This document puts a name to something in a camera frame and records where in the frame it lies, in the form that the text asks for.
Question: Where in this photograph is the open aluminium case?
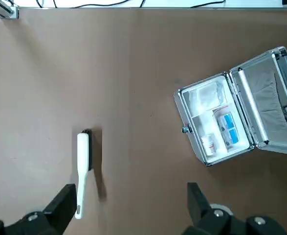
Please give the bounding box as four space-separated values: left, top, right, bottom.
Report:
174 46 287 167

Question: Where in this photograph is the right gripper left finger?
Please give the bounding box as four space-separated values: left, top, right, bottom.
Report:
0 184 78 235

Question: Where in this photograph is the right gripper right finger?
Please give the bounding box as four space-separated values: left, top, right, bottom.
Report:
182 182 287 235

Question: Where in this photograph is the black desk cable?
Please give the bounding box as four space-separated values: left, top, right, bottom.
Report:
189 0 226 9
35 0 59 8
71 0 147 9

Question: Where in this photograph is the aluminium profile post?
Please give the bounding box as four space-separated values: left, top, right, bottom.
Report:
0 0 20 20

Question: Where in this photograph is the small white pill bottle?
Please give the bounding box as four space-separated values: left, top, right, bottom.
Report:
201 134 219 157

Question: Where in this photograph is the blue white medicine box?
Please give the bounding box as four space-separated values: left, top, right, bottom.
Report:
216 112 241 149

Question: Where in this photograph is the white-handled black brush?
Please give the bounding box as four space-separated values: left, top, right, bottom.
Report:
74 128 94 220

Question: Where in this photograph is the clear plastic bag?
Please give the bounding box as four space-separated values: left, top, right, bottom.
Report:
196 81 226 109

